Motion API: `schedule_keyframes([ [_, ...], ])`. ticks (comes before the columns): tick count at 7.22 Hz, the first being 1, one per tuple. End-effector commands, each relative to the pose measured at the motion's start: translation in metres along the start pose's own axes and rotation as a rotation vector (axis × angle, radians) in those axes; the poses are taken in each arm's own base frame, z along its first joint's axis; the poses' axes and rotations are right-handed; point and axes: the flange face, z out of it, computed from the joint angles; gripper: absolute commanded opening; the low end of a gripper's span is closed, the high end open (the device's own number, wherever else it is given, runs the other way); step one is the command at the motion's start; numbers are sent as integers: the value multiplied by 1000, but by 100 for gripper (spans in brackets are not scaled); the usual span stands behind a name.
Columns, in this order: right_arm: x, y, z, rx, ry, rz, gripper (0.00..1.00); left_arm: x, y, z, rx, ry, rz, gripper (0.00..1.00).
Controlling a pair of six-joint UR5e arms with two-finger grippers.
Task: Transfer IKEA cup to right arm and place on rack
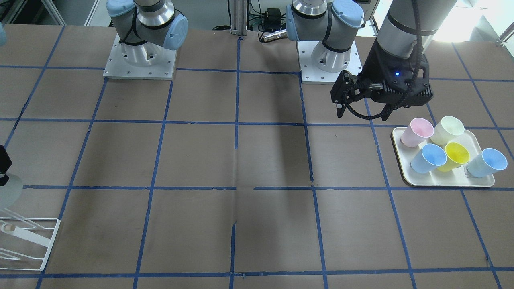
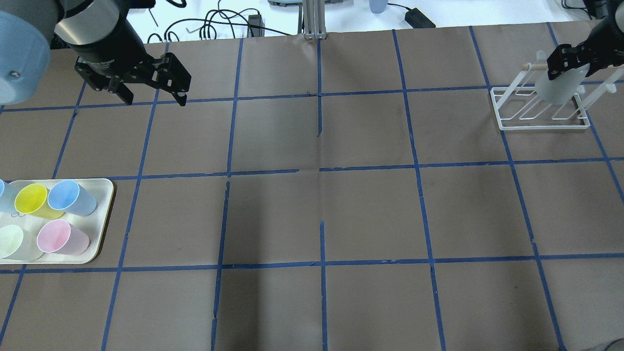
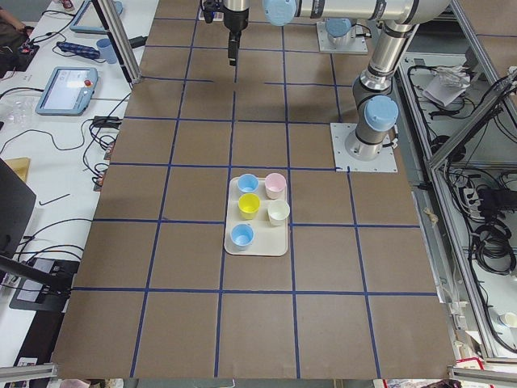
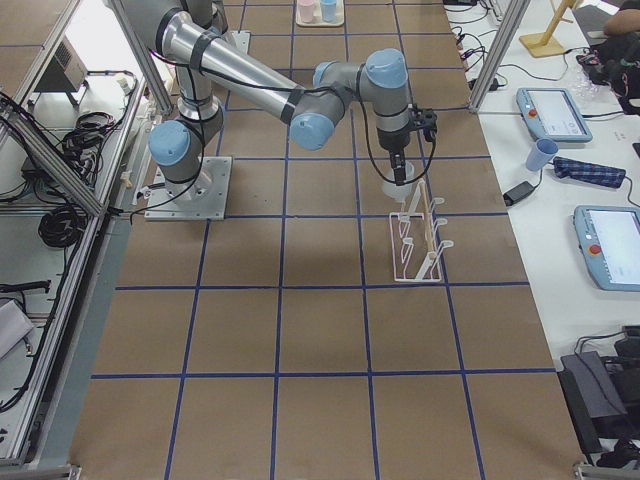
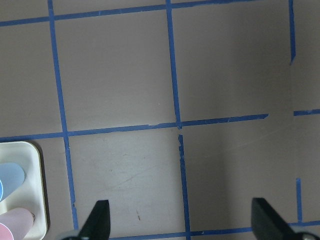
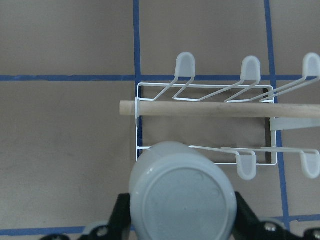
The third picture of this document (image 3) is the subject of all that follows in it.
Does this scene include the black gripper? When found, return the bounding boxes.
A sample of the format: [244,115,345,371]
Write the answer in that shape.
[222,0,248,66]

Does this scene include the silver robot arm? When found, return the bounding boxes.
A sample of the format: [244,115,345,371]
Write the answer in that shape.
[325,18,353,44]
[262,0,449,161]

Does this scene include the blue cup on desk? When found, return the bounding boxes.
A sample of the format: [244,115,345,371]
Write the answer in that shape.
[96,38,118,64]

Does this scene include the pink plastic cup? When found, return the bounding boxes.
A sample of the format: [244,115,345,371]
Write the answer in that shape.
[264,173,287,200]

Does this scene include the yellow plastic cup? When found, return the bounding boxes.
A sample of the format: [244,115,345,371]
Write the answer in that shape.
[237,193,261,220]

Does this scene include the cream plastic cup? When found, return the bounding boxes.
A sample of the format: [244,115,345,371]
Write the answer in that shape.
[267,200,291,226]

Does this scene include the light blue plastic cup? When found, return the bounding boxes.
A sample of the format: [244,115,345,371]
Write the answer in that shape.
[230,223,254,251]

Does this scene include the black power adapter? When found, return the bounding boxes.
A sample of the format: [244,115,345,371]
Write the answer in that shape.
[129,36,148,49]

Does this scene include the far teach pendant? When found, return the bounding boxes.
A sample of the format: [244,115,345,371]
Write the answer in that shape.
[69,1,105,35]

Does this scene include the teach pendant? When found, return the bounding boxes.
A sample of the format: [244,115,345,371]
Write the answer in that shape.
[35,66,99,116]
[69,1,105,35]

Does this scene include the blue plaid folded umbrella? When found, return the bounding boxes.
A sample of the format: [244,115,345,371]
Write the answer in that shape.
[57,41,100,60]

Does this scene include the near teach pendant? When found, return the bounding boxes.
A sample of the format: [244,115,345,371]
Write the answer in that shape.
[35,66,99,116]

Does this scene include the cream plastic tray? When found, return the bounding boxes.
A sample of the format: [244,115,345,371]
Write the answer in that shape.
[224,177,289,256]

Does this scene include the black monitor stand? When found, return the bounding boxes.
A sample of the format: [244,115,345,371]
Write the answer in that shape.
[1,162,79,312]

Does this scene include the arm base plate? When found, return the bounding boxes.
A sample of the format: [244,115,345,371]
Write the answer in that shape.
[316,19,368,55]
[330,123,398,173]

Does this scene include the aluminium frame post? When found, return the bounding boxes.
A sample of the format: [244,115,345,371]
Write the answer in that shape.
[92,0,142,85]

